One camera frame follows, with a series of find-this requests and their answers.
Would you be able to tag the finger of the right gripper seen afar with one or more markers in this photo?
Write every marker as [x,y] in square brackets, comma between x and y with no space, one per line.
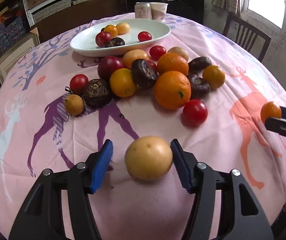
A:
[276,125]

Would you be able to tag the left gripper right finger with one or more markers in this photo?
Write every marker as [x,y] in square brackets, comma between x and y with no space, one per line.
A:
[184,163]

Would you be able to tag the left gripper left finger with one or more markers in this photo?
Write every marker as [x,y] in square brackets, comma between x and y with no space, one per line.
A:
[99,165]

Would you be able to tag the small orange fruit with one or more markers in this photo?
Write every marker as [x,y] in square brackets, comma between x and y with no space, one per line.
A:
[270,110]

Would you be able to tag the pale yellow spotted fruit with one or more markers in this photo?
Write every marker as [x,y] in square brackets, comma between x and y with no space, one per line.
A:
[148,158]

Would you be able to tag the large yellow-orange fruit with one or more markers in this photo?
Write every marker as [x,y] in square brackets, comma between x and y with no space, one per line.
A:
[122,83]

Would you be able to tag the small yellow round fruit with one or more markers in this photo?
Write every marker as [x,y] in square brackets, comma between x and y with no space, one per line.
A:
[123,28]

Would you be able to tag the red cherry tomato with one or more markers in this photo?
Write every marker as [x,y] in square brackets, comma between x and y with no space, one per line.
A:
[78,84]
[156,52]
[144,36]
[195,113]

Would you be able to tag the dark brown water chestnut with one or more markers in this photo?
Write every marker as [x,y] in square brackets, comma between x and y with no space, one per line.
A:
[143,74]
[97,93]

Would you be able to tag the pink patterned tablecloth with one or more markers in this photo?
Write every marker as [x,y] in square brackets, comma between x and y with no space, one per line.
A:
[36,133]

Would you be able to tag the large orange mandarin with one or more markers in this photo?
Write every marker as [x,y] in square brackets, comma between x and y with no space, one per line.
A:
[172,90]

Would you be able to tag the dark wooden chair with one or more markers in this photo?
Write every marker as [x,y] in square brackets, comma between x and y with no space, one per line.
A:
[246,35]

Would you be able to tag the dark red plum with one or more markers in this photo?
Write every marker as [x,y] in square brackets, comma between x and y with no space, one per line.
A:
[102,38]
[108,66]

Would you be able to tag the pale yellow round fruit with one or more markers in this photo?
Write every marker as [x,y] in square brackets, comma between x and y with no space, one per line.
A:
[132,55]

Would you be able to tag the white oval plate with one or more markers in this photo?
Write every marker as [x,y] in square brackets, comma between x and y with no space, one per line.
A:
[84,42]

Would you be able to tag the paper cup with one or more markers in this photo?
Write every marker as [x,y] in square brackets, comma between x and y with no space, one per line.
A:
[158,11]

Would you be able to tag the pink drink can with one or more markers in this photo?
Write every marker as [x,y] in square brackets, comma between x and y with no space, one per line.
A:
[143,10]

